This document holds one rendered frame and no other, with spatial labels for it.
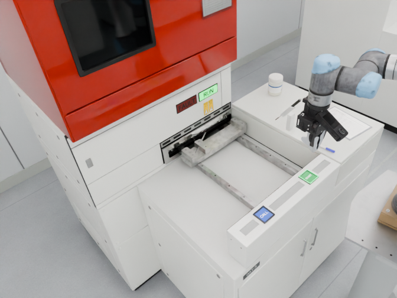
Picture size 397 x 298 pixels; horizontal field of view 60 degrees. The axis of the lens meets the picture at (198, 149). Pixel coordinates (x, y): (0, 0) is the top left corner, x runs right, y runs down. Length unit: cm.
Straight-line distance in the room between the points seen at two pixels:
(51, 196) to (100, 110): 177
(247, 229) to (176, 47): 71
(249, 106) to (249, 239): 77
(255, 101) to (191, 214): 68
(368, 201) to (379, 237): 17
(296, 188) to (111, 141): 74
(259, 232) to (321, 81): 53
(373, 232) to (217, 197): 62
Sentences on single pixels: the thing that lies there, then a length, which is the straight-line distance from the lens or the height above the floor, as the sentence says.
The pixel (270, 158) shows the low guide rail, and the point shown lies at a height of 85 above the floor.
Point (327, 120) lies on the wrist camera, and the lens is 119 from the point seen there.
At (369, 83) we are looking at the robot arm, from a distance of 109.
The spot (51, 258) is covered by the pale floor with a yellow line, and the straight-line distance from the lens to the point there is 257.
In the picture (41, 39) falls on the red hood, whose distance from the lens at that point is 110.
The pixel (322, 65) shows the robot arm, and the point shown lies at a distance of 109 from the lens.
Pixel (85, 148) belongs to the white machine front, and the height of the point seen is 114.
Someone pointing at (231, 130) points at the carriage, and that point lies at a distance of 173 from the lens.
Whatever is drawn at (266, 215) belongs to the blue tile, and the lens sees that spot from 126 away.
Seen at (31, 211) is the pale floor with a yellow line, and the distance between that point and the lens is 291.
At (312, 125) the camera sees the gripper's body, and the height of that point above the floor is 123.
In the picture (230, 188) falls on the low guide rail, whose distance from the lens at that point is 149.
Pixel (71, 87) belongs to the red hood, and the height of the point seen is 142.
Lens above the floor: 196
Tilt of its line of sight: 41 degrees down
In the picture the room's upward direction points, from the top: 6 degrees counter-clockwise
